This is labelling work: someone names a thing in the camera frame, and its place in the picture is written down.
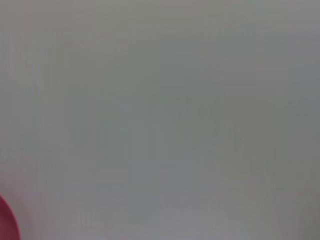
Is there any red plate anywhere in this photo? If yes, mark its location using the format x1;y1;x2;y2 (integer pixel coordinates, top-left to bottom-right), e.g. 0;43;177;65
0;193;22;240

